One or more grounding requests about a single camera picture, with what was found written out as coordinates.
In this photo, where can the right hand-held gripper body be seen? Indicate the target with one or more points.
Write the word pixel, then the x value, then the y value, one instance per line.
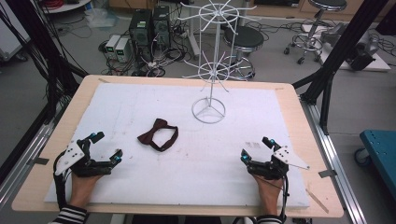
pixel 269 168

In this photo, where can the person's left hand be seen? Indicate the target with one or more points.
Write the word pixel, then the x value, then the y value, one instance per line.
pixel 81 189

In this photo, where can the thin wooden stick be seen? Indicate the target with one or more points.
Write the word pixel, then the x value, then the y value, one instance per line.
pixel 317 201

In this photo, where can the black computer tower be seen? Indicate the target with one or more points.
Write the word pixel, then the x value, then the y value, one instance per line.
pixel 161 25
pixel 140 31

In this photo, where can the person's right hand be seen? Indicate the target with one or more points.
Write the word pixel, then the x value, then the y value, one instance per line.
pixel 271 196

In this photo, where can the clear plastic bag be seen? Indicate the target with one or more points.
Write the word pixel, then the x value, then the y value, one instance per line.
pixel 101 18

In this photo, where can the white floor board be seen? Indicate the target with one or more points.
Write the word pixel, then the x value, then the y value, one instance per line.
pixel 378 63

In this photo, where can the dark red bow tie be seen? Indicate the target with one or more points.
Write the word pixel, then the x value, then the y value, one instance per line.
pixel 149 137

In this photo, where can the aluminium table frame rail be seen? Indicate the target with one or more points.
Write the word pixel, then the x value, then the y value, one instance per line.
pixel 339 174
pixel 21 165

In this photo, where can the white power supply unit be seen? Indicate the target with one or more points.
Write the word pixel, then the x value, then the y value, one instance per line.
pixel 123 49
pixel 112 45

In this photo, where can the round white table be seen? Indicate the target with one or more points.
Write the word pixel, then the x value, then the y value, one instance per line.
pixel 67 6

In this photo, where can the black round stool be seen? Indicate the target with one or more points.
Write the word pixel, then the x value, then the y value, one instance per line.
pixel 244 38

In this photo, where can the grey tape piece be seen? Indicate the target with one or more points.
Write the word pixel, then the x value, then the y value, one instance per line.
pixel 327 173
pixel 39 161

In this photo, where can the white foam board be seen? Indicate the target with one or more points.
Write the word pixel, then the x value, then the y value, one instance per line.
pixel 193 174

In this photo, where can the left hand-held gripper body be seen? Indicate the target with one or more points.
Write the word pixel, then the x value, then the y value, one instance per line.
pixel 70 155

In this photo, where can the blue cart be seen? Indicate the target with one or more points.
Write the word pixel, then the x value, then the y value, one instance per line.
pixel 379 155

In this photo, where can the chrome stool with castors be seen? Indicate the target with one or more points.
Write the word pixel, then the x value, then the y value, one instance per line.
pixel 327 4

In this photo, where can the grey device on floor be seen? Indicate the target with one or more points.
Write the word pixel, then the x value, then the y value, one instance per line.
pixel 362 49

